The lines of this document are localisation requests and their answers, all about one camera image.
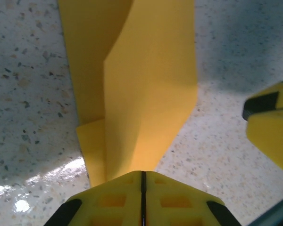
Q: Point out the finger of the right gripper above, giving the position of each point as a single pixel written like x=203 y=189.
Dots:
x=273 y=131

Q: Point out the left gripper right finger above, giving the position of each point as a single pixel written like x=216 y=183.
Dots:
x=184 y=207

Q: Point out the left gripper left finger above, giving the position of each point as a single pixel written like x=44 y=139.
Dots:
x=108 y=207

